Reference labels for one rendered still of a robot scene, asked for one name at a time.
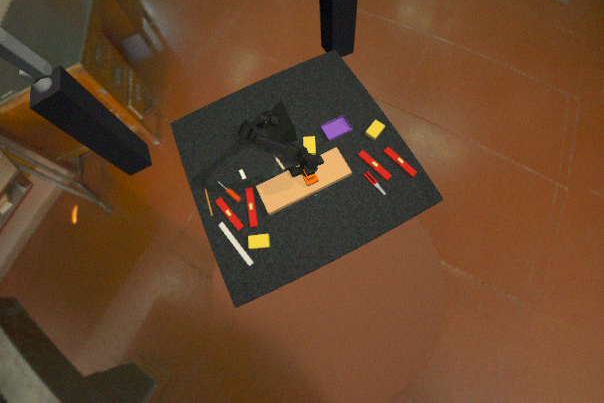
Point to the white flat bar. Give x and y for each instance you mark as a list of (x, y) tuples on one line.
[(236, 244)]

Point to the yellow flat block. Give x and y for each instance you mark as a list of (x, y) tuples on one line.
[(375, 129), (259, 241), (309, 143)]

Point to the red flat bar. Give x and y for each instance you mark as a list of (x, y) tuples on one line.
[(235, 221), (375, 165), (410, 171), (251, 208)]

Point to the purple shallow tray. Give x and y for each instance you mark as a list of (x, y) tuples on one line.
[(336, 128)]

